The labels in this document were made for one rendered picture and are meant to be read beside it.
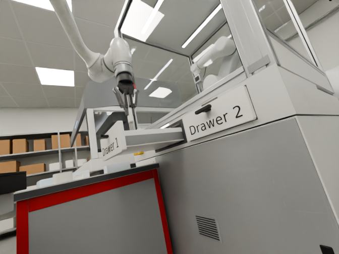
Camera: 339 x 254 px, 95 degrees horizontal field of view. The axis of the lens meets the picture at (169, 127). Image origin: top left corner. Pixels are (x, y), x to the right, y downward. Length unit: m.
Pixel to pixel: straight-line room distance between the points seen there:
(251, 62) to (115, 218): 0.79
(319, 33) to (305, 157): 3.53
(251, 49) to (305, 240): 0.52
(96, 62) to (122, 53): 0.16
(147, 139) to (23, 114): 4.82
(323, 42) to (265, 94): 3.38
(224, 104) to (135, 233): 0.68
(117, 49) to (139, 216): 0.80
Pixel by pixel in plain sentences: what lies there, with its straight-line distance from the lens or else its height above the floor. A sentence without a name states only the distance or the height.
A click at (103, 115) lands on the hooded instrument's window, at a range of 1.63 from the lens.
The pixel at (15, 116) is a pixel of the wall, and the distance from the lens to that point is 5.32.
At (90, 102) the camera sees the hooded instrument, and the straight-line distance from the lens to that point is 1.63.
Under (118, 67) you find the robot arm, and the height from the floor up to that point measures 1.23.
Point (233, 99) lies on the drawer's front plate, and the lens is 0.54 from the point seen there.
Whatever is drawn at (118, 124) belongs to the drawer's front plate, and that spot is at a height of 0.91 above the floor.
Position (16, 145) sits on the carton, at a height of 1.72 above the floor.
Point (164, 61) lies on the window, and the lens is 0.91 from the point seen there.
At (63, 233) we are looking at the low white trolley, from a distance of 0.79.
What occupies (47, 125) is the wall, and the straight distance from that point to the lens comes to 5.13.
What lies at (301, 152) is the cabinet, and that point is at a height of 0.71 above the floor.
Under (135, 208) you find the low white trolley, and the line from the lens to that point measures 0.85.
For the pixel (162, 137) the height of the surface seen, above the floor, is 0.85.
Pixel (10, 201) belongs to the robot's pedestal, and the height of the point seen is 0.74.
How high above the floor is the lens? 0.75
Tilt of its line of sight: 12 degrees up
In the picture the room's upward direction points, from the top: 12 degrees counter-clockwise
